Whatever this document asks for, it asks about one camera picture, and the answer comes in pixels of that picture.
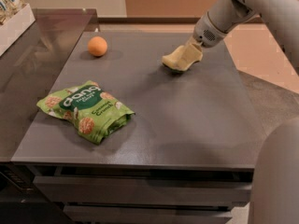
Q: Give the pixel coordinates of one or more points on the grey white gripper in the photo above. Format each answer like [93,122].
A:
[206,33]

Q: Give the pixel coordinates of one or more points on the yellow sponge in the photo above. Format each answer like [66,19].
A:
[183,57]

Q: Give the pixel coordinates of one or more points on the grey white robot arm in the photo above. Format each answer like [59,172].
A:
[275,185]

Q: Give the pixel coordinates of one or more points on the orange fruit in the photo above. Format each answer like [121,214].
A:
[97,46]

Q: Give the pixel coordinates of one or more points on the grey drawer cabinet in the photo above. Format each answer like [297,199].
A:
[186,156]

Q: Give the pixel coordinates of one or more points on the green snack chip bag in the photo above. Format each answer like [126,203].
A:
[94,113]

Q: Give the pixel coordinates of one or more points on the dark side counter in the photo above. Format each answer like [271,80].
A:
[30,66]

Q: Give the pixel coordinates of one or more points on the white snack box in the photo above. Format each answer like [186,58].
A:
[16,16]

